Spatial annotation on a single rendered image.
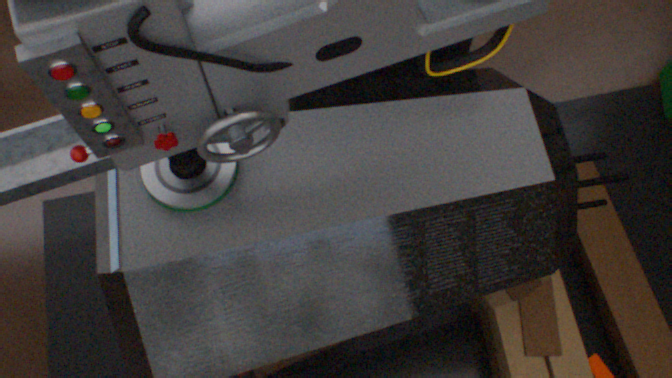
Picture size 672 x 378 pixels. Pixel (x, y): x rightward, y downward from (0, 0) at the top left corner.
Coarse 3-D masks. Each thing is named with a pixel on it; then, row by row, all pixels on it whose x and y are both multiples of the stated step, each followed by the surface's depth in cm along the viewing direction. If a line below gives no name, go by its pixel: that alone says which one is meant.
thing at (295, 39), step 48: (240, 0) 98; (288, 0) 97; (336, 0) 96; (384, 0) 100; (432, 0) 116; (480, 0) 115; (528, 0) 117; (144, 48) 85; (240, 48) 98; (288, 48) 102; (336, 48) 107; (384, 48) 113; (432, 48) 119; (240, 96) 109; (288, 96) 115
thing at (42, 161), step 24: (48, 120) 121; (0, 144) 121; (24, 144) 124; (48, 144) 124; (72, 144) 124; (0, 168) 122; (24, 168) 122; (48, 168) 122; (72, 168) 117; (96, 168) 120; (0, 192) 115; (24, 192) 118
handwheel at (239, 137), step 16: (224, 112) 111; (240, 112) 104; (256, 112) 105; (208, 128) 104; (224, 128) 104; (240, 128) 108; (256, 128) 109; (272, 128) 111; (240, 144) 109; (256, 144) 115; (208, 160) 111; (224, 160) 114; (240, 160) 116
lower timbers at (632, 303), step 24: (600, 192) 227; (600, 216) 224; (600, 240) 221; (624, 240) 221; (600, 264) 217; (624, 264) 217; (600, 288) 215; (624, 288) 214; (648, 288) 214; (600, 312) 219; (624, 312) 211; (648, 312) 211; (624, 336) 208; (648, 336) 208; (624, 360) 210; (648, 360) 205
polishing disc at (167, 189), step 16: (208, 144) 145; (224, 144) 145; (160, 160) 144; (144, 176) 142; (160, 176) 142; (208, 176) 142; (224, 176) 142; (160, 192) 141; (176, 192) 141; (192, 192) 141; (208, 192) 141; (192, 208) 141
